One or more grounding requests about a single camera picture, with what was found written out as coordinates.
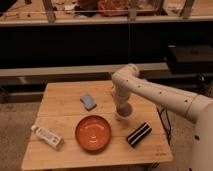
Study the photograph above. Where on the white plastic bottle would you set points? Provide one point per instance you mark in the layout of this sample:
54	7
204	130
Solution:
47	136

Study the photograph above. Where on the orange bowl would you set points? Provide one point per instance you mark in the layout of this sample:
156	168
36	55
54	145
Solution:
93	133

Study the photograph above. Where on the wooden table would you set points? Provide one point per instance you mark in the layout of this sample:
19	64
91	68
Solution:
61	110

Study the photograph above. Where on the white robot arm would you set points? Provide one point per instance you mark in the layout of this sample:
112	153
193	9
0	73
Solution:
194	107

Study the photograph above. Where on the blue sponge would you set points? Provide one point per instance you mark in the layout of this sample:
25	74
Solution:
88	102

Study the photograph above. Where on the black box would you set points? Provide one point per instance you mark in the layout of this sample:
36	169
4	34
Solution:
190	59

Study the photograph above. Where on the black white striped block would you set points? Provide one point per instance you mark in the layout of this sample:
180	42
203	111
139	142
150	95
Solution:
137	135

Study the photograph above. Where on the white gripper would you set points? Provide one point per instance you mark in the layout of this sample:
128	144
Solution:
123	109

